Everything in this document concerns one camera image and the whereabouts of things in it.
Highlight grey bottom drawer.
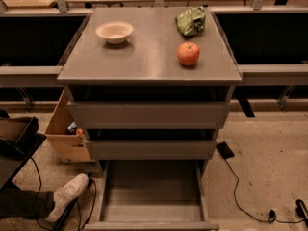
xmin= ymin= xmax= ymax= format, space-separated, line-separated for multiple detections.
xmin=85 ymin=160 xmax=219 ymax=231

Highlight grey drawer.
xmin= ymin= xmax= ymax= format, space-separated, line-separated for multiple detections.
xmin=67 ymin=101 xmax=230 ymax=129
xmin=85 ymin=160 xmax=219 ymax=231
xmin=86 ymin=129 xmax=216 ymax=160

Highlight grey drawer cabinet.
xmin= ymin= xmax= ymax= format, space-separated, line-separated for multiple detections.
xmin=57 ymin=6 xmax=243 ymax=178

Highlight grey middle drawer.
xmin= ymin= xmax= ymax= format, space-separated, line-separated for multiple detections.
xmin=86 ymin=129 xmax=216 ymax=160

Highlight grey top drawer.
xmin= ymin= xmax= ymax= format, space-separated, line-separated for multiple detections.
xmin=67 ymin=101 xmax=230 ymax=129

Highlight red apple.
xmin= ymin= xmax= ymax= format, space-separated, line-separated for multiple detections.
xmin=177 ymin=42 xmax=200 ymax=66

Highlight black power adapter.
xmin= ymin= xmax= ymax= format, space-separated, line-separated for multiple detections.
xmin=217 ymin=142 xmax=235 ymax=159

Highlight orange item in box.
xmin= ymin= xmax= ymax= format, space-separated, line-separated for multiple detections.
xmin=76 ymin=128 xmax=84 ymax=136

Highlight blue item in box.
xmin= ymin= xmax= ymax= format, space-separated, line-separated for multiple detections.
xmin=66 ymin=122 xmax=77 ymax=134

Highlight white paper bowl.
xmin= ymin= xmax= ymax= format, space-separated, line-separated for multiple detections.
xmin=96 ymin=21 xmax=134 ymax=44

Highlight cardboard box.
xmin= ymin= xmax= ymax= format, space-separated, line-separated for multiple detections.
xmin=45 ymin=91 xmax=91 ymax=163

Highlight green chip bag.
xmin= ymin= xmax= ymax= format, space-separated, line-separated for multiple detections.
xmin=175 ymin=7 xmax=206 ymax=37

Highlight white sneaker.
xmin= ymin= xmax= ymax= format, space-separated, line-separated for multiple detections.
xmin=45 ymin=173 xmax=89 ymax=222

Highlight brown tray box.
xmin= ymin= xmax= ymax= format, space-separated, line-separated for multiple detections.
xmin=0 ymin=117 xmax=39 ymax=150

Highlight dark side table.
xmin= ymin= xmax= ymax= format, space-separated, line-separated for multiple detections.
xmin=0 ymin=132 xmax=47 ymax=191

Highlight dark trouser leg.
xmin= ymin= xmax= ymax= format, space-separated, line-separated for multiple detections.
xmin=0 ymin=188 xmax=54 ymax=218

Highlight black device bottom right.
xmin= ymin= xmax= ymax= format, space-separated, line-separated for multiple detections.
xmin=295 ymin=199 xmax=308 ymax=227

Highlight black cable left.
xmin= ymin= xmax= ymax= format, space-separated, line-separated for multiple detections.
xmin=29 ymin=157 xmax=98 ymax=231

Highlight black floor cable right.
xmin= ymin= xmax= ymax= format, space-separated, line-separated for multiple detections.
xmin=224 ymin=157 xmax=306 ymax=225

